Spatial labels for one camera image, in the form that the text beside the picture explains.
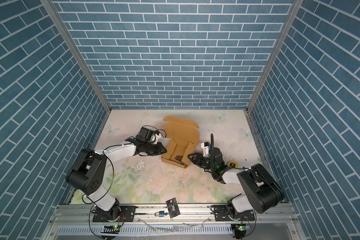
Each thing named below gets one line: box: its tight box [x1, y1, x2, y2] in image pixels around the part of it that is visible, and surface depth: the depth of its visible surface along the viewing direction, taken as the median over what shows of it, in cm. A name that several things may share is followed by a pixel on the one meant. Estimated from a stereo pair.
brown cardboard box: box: [161, 116, 200, 169], surface depth 93 cm
